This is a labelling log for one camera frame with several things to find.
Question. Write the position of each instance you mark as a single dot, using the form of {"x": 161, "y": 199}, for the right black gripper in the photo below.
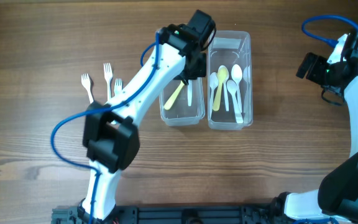
{"x": 308, "y": 66}

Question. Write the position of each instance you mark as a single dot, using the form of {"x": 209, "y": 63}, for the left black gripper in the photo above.
{"x": 194, "y": 69}

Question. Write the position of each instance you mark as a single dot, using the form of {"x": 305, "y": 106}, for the white fork slanted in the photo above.
{"x": 190, "y": 92}

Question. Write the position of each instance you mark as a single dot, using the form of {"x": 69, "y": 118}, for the yellow spoon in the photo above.
{"x": 222, "y": 74}

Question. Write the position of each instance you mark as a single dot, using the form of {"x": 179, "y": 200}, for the white spoon thick handle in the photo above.
{"x": 232, "y": 89}

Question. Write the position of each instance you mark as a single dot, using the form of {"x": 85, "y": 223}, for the white spoon top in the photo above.
{"x": 236, "y": 74}

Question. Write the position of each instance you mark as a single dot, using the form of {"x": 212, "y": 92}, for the yellow fork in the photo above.
{"x": 172, "y": 99}

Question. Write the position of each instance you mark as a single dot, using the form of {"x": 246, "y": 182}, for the light blue fork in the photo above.
{"x": 118, "y": 85}

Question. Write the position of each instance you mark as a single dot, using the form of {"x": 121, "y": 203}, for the white fork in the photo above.
{"x": 108, "y": 76}
{"x": 87, "y": 84}

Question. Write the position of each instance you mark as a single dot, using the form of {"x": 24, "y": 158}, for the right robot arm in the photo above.
{"x": 336, "y": 199}

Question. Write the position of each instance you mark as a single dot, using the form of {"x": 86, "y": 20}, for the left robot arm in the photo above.
{"x": 111, "y": 133}

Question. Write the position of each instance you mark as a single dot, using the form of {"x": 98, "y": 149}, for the right clear plastic container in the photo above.
{"x": 230, "y": 47}

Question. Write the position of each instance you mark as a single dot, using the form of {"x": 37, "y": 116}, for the clear plastic container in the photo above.
{"x": 185, "y": 112}
{"x": 230, "y": 47}

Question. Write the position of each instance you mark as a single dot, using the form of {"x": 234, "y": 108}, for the left clear plastic container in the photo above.
{"x": 185, "y": 112}

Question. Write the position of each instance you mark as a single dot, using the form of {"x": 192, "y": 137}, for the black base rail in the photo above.
{"x": 246, "y": 214}

